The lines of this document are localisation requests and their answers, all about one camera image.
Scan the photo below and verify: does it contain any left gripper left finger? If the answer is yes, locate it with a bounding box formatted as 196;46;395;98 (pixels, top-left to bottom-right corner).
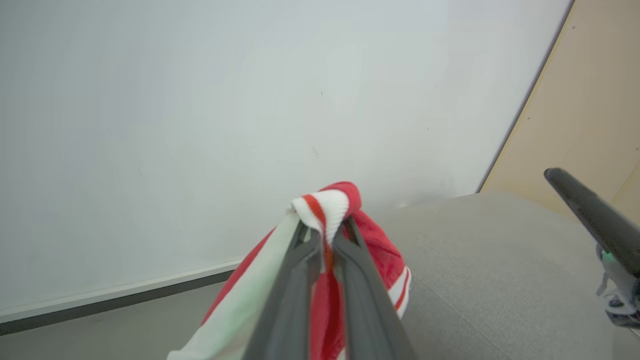
242;221;324;360

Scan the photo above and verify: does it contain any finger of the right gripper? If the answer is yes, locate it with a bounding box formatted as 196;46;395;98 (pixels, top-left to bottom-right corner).
543;167;640;279

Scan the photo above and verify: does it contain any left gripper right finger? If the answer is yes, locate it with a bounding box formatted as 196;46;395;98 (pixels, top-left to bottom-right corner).
332;217;417;360

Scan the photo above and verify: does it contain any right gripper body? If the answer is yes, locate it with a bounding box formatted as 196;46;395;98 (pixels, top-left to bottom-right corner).
596;244;640;329

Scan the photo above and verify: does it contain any red and white garment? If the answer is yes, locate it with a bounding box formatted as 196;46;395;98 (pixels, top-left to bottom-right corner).
167;181;413;360

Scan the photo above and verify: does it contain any grey fabric sofa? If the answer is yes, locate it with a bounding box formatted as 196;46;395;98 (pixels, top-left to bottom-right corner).
369;192;640;360

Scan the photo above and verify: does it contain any beige wooden panel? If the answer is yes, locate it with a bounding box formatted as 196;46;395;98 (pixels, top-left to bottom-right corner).
479;0;640;226

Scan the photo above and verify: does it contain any dark baseboard strip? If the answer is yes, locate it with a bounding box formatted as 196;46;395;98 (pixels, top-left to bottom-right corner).
0;257;247;336

